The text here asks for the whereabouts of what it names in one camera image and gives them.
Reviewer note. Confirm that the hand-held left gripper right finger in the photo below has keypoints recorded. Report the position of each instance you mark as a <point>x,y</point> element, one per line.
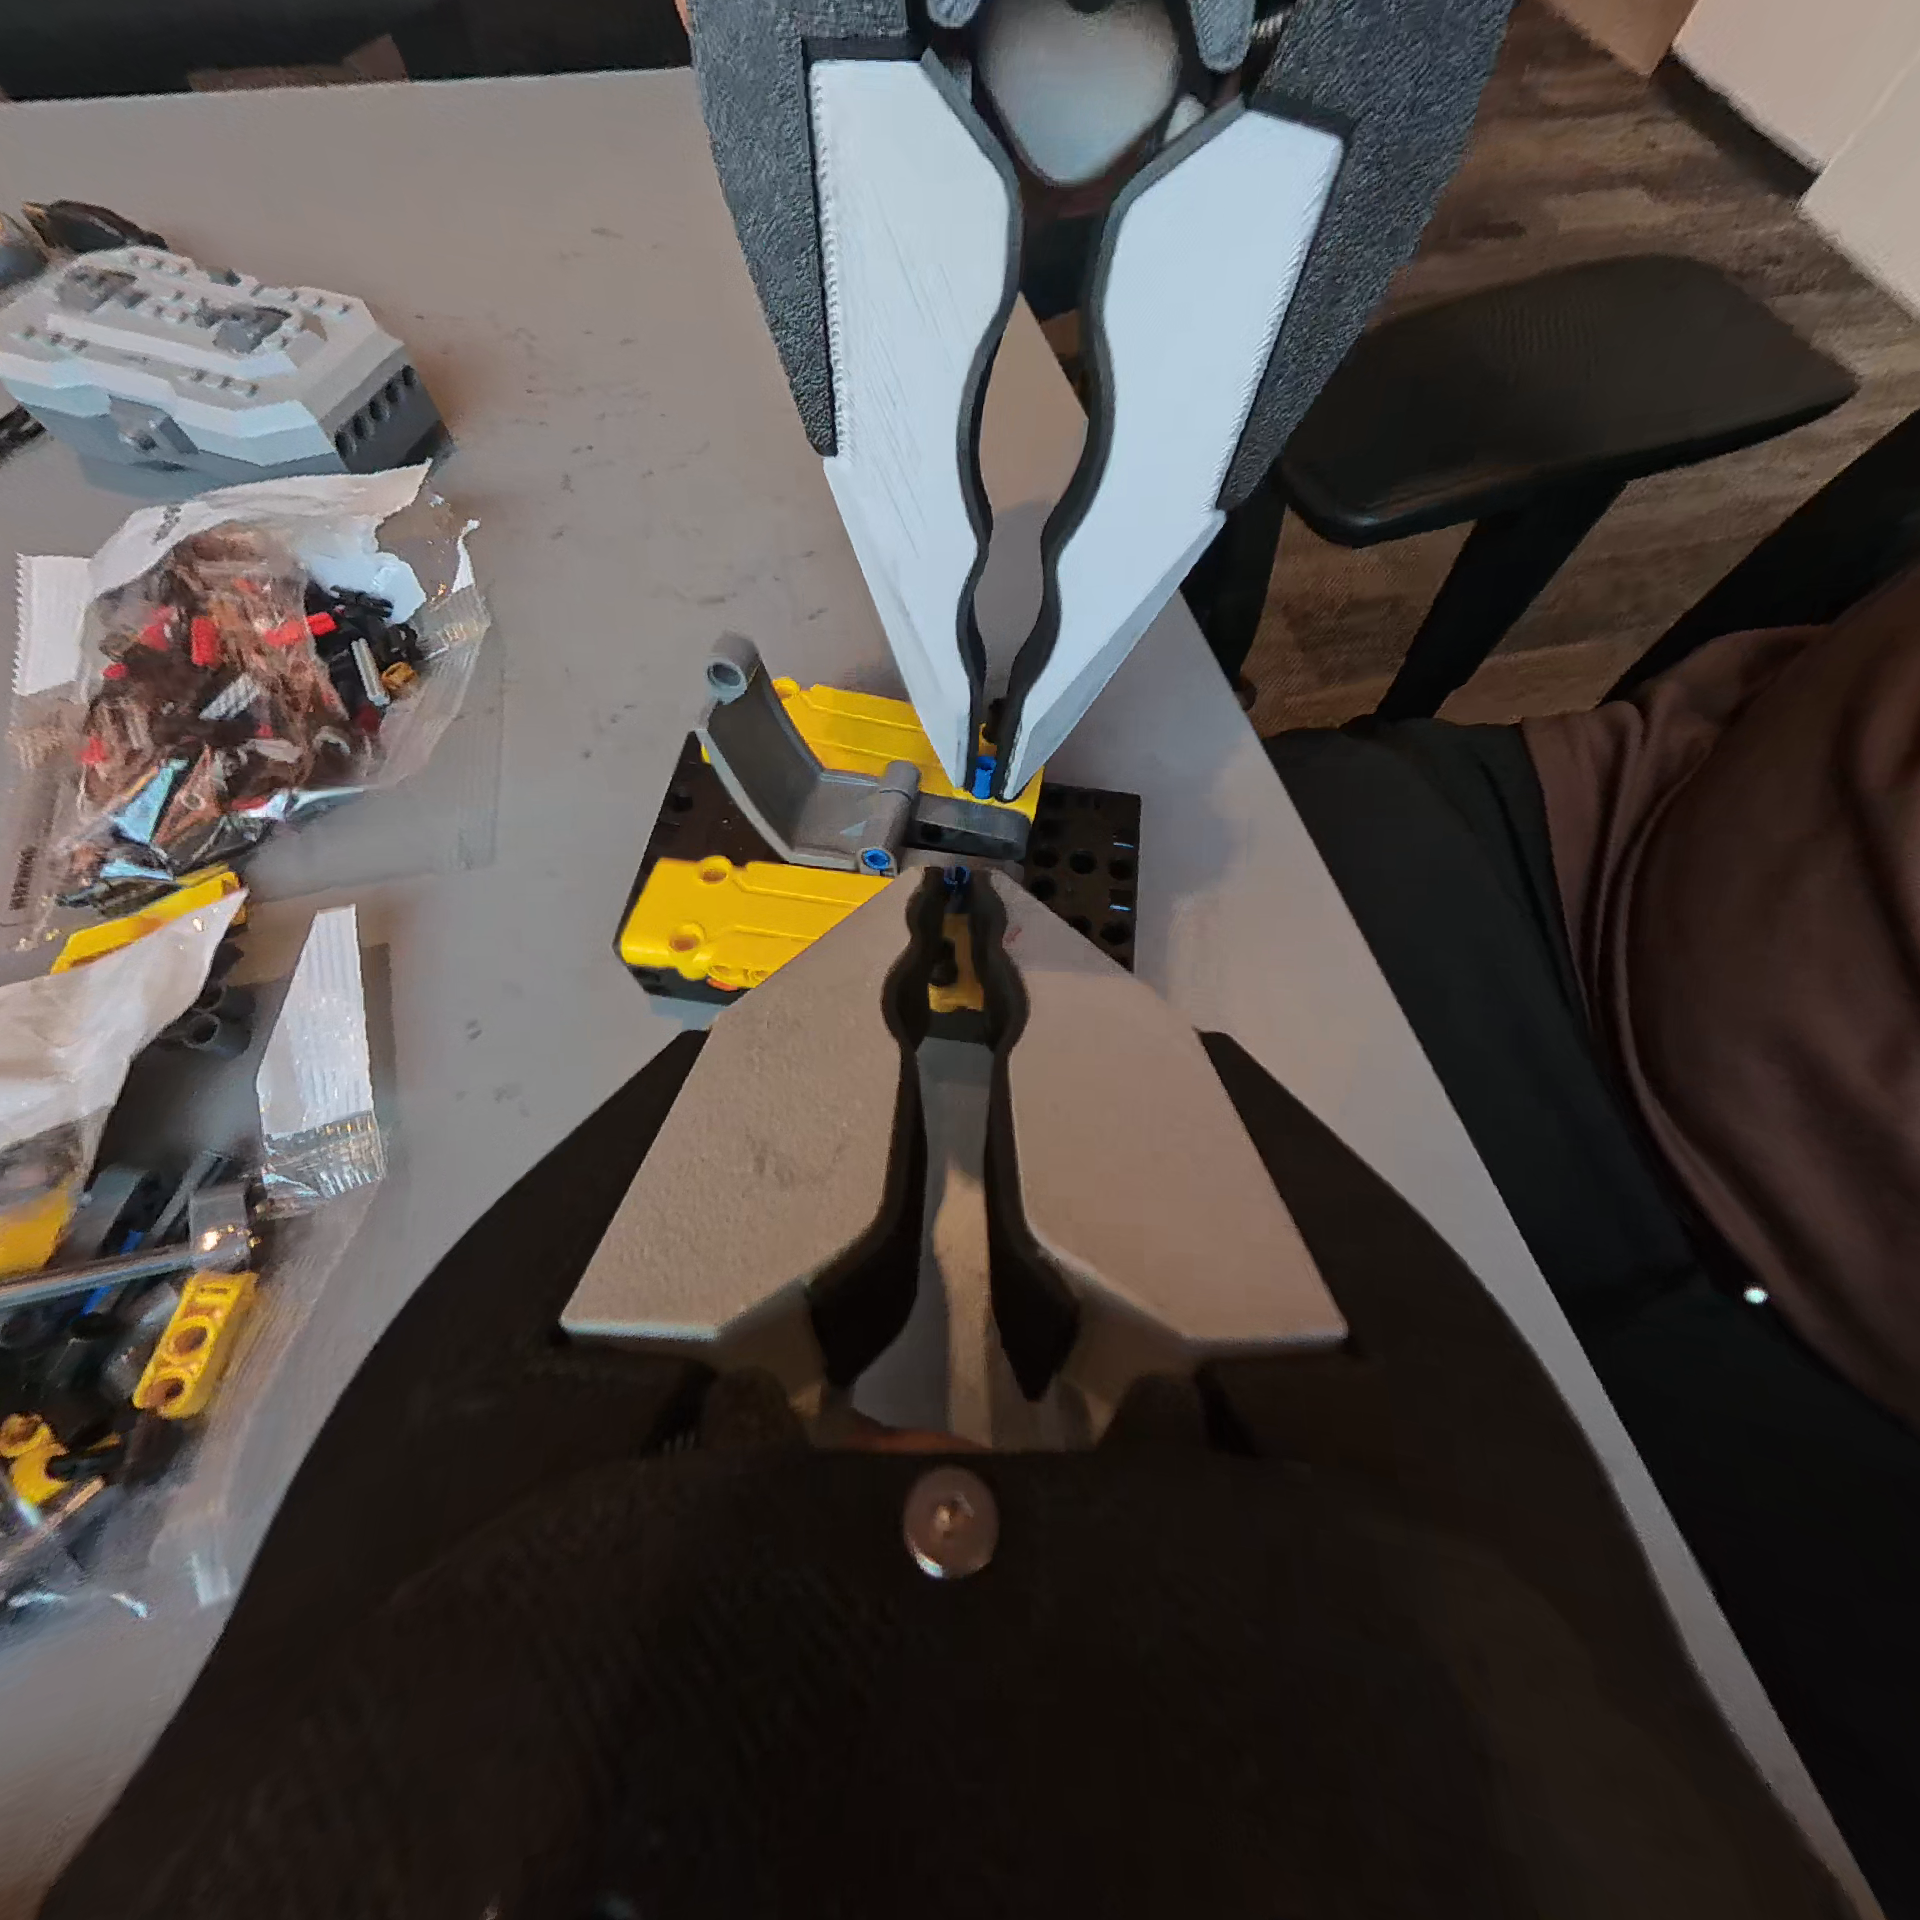
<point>1155,1184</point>

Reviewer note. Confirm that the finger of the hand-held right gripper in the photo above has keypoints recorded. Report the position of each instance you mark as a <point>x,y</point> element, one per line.
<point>1184,421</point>
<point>901,376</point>

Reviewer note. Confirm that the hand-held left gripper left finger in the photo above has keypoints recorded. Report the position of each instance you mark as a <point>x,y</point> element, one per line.
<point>751,1184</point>

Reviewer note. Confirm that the yellow black brick assembly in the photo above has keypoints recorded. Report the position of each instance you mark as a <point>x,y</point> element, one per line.
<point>751,914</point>

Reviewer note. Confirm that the grey desk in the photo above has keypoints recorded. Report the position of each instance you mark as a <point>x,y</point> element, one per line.
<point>599,376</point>

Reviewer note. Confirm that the black office chair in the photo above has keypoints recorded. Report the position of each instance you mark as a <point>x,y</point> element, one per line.
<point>1575,376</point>

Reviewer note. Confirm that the small dark connector piece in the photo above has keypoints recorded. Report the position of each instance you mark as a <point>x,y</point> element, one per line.
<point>218,1028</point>

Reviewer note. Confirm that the grey battery box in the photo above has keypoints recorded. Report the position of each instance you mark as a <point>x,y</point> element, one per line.
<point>196,376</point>

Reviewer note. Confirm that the yellow curved brick piece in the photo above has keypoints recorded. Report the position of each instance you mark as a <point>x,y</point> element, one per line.
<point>136,934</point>

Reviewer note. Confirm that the person's brown shirt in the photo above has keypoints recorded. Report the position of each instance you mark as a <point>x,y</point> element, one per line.
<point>1770,901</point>

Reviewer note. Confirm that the clear bag yellow grey parts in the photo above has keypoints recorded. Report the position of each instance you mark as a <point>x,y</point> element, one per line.
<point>77,1050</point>

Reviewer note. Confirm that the clear bag black red parts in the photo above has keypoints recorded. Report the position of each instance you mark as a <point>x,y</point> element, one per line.
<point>226,704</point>

